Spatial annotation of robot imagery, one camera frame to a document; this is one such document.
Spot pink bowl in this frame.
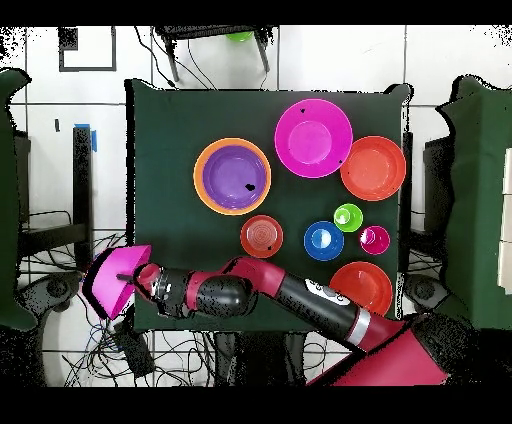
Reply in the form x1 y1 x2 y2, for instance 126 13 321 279
274 98 354 179
81 244 153 321

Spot orange bowl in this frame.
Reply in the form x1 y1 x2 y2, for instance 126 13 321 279
192 137 272 216

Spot purple bowl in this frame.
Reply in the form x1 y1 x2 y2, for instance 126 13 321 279
202 144 268 211

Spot black office chair base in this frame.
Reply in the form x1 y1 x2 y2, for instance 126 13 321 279
403 273 450 316
17 271 85 317

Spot black power strip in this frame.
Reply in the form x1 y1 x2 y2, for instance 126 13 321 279
112 320 156 379

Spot small red bowl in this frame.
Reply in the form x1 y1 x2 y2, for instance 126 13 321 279
239 214 284 259

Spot blue tape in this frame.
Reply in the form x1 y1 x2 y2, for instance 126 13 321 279
73 123 98 153

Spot dark green tablecloth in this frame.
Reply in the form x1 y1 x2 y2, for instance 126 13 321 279
124 78 413 335

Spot green cloth side table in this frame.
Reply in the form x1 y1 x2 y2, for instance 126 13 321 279
434 75 512 331
0 68 37 331

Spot blue bowl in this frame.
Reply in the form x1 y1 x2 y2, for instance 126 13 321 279
303 220 346 262

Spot green cup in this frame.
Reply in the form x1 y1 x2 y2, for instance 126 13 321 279
333 203 364 234

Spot deep red-orange bowl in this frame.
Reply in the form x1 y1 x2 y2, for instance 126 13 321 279
328 260 394 317

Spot red cup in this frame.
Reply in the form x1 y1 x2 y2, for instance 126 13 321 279
358 225 392 256

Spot shallow red-orange bowl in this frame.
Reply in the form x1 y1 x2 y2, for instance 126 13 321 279
340 135 408 202

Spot black stool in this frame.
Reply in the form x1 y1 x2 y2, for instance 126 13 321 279
153 25 278 83

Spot white boxes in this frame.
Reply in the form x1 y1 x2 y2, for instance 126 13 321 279
496 147 512 295

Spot black table frame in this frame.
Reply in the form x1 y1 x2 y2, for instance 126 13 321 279
17 126 94 273
400 131 414 277

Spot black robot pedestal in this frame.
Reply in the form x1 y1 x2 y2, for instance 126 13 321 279
213 331 317 387

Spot black cable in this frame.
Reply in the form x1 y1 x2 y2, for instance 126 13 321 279
133 25 177 89

